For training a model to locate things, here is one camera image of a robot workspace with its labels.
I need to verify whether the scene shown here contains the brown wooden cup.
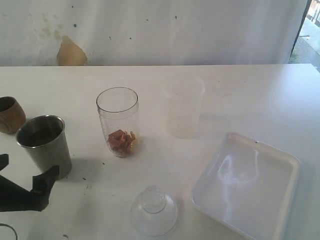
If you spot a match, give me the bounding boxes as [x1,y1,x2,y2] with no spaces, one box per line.
[0,96,26,134]

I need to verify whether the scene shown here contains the translucent white plastic cup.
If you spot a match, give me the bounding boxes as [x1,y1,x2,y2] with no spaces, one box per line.
[164,78,206,139]

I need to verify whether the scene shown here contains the stainless steel cup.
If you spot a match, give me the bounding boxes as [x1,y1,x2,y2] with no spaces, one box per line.
[16,114,72,180]

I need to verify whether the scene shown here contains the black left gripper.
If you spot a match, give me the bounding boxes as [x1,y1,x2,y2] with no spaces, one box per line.
[0,153,60,212]

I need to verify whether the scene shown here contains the clear dome shaker lid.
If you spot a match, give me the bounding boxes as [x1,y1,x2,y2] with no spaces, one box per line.
[130,185,178,237]

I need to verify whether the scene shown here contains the clear glass rim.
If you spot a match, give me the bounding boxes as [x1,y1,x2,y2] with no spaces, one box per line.
[0,223,18,240]

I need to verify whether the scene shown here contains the white square plastic tray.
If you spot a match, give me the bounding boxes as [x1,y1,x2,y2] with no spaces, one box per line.
[191,132,301,240]

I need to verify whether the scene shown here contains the brown and yellow food pieces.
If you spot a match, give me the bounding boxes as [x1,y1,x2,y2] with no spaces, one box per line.
[107,129,139,158]

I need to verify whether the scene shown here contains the clear plastic shaker tumbler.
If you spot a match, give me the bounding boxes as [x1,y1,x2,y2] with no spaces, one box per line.
[96,86,140,155]

